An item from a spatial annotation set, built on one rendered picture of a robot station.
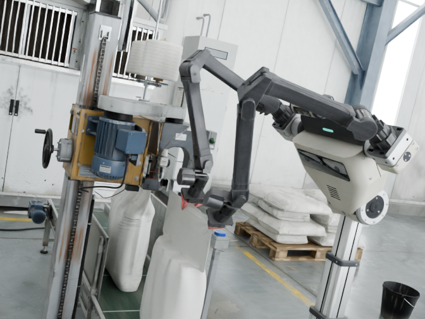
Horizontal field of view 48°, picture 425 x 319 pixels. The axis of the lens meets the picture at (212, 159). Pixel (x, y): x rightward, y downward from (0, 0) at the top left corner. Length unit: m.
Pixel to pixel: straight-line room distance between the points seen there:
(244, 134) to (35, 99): 3.52
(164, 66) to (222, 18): 4.85
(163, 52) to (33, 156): 3.11
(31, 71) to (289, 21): 3.99
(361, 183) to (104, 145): 1.02
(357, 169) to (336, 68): 6.19
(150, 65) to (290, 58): 5.49
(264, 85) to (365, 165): 0.56
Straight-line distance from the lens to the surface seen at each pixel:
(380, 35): 7.98
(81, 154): 2.18
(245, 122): 1.51
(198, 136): 1.93
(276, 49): 7.26
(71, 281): 2.43
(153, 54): 2.03
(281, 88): 1.46
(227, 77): 1.96
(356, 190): 1.86
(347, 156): 1.78
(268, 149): 7.38
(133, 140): 1.94
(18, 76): 4.83
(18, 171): 4.96
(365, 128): 1.58
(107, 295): 2.66
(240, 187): 1.65
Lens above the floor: 1.52
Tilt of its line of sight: 8 degrees down
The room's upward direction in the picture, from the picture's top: 11 degrees clockwise
